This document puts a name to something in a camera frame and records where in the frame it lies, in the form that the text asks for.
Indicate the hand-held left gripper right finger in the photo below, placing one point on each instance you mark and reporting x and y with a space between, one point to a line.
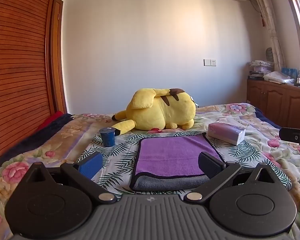
210 163

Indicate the white plastic bag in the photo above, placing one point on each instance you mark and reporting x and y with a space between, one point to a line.
276 77

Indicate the white wall socket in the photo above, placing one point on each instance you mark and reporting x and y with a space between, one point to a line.
210 62

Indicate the patterned beige curtain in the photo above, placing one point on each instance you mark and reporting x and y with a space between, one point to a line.
271 22

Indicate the wooden cabinet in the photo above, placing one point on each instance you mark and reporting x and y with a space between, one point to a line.
275 100

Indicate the stack of folded clothes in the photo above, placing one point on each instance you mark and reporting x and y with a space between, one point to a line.
260 68

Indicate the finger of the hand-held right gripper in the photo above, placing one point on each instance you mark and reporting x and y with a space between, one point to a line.
290 135

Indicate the purple and grey towel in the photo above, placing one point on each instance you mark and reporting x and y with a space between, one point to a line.
172 155

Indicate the blue cup with lid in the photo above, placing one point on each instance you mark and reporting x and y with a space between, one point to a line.
107 137

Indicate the wooden slatted wardrobe door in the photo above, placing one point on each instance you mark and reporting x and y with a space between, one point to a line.
17 67

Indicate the leaf print sheet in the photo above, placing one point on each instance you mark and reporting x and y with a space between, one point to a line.
120 160

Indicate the purple tissue pack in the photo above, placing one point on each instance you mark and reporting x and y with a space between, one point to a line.
226 132

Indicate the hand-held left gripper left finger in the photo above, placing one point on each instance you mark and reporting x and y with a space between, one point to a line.
91 165

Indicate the dark blue blanket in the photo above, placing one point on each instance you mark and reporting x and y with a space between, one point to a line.
40 136

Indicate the yellow plush toy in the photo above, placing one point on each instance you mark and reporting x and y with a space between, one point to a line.
162 110

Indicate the red cloth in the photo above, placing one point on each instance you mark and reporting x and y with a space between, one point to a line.
51 120

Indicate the blue box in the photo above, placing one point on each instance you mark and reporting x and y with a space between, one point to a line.
289 72

